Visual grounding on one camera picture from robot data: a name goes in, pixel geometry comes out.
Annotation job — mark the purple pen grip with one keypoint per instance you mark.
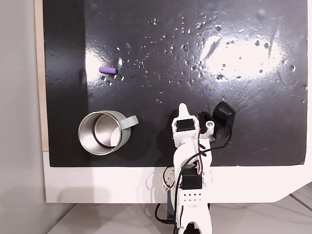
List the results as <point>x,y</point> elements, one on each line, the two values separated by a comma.
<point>108,70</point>

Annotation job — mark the black glossy table mat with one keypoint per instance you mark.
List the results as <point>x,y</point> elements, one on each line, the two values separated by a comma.
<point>170,61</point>

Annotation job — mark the beige wooden board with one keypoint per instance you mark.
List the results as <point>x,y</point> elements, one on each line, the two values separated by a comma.
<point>40,73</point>

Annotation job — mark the black oval camera box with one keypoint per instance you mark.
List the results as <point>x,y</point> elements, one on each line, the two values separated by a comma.
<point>223,113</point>

